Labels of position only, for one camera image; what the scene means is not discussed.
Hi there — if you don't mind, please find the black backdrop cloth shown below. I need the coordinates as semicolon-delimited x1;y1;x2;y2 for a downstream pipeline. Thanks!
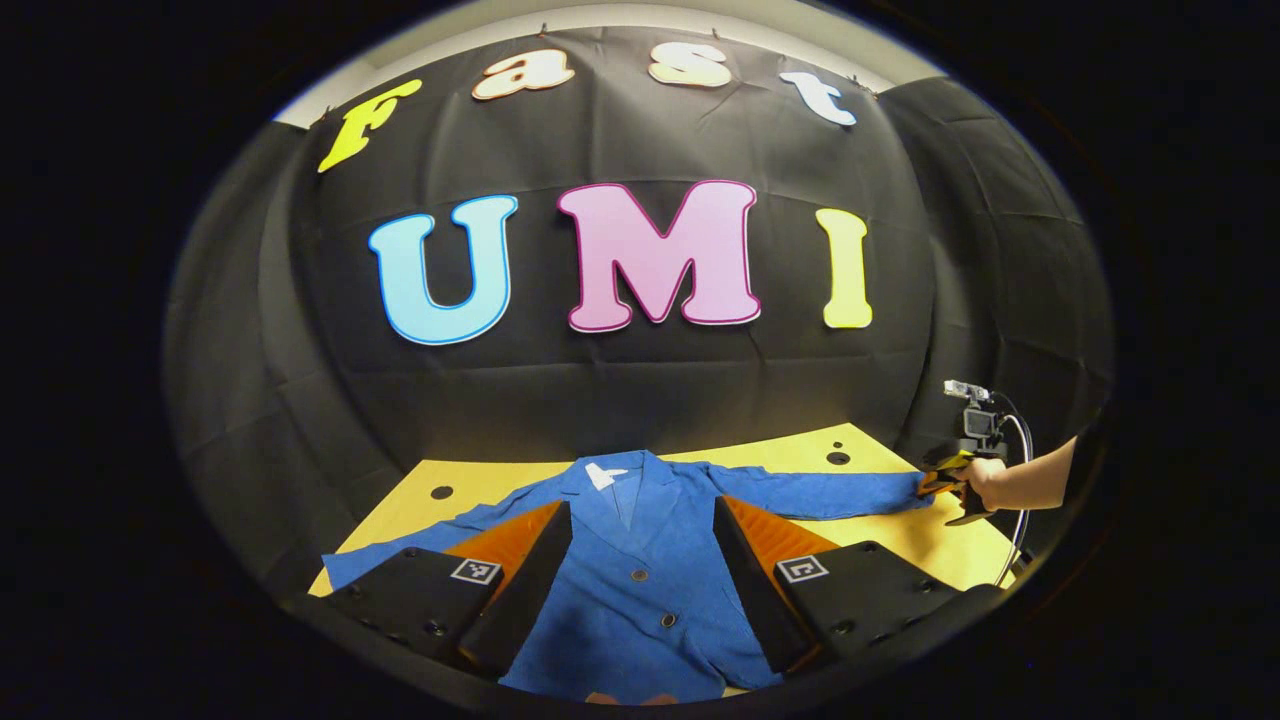
165;25;1116;601

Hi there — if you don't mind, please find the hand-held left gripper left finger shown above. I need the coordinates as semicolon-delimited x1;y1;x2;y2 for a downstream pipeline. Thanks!
325;500;574;676

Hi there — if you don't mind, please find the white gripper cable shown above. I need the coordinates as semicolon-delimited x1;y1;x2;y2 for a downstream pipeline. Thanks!
990;392;1034;587

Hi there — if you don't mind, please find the blue button jacket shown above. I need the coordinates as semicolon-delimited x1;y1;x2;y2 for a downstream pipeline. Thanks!
320;450;936;706

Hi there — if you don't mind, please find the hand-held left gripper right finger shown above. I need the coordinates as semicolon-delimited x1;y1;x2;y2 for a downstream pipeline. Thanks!
712;495;1006;676

